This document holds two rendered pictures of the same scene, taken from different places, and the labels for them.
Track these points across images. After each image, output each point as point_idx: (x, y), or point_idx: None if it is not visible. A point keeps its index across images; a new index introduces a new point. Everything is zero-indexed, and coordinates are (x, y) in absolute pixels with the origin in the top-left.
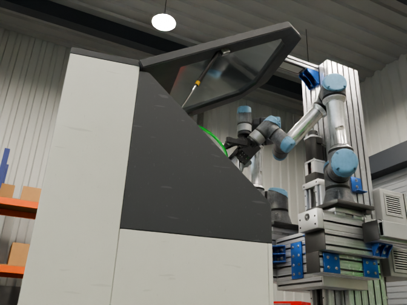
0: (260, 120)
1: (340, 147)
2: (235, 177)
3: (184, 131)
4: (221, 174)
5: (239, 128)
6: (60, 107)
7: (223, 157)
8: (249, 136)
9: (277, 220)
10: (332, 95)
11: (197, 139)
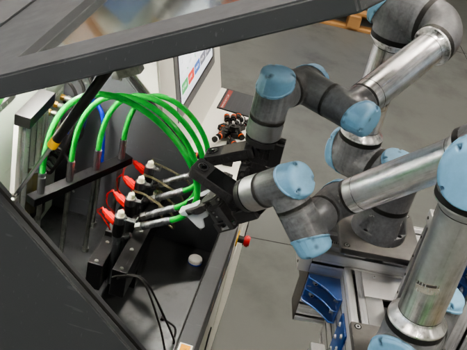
0: (321, 103)
1: (398, 331)
2: (110, 349)
3: (12, 255)
4: (83, 339)
5: (247, 128)
6: None
7: (89, 314)
8: (235, 188)
9: (363, 232)
10: (446, 210)
11: (37, 274)
